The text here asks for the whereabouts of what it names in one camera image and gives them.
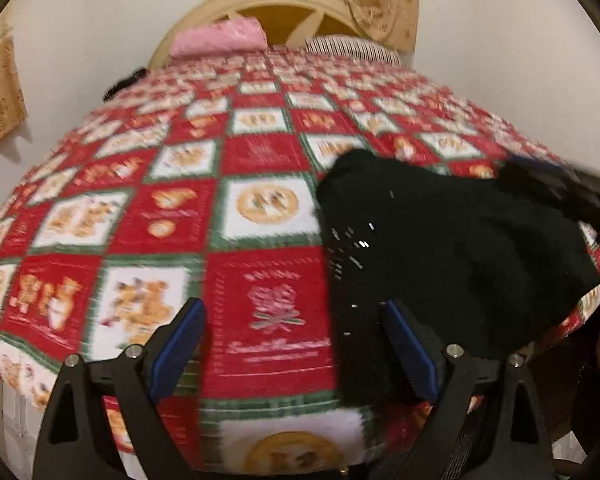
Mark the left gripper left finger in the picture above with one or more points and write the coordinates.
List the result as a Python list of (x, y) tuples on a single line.
[(171, 347)]

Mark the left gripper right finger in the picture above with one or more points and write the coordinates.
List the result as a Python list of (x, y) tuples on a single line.
[(417, 347)]

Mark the black pants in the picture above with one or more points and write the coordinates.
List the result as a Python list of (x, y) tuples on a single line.
[(488, 264)]

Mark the red patchwork bedspread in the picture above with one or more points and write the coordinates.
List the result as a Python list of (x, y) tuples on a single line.
[(200, 181)]

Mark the black item beside bed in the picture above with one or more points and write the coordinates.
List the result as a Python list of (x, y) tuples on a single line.
[(124, 83)]

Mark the striped pillow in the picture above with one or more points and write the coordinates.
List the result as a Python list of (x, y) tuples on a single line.
[(353, 47)]

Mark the pink folded blanket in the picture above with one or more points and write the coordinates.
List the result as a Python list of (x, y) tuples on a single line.
[(227, 36)]

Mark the cream wooden headboard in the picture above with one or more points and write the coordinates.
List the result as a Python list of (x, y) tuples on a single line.
[(286, 23)]

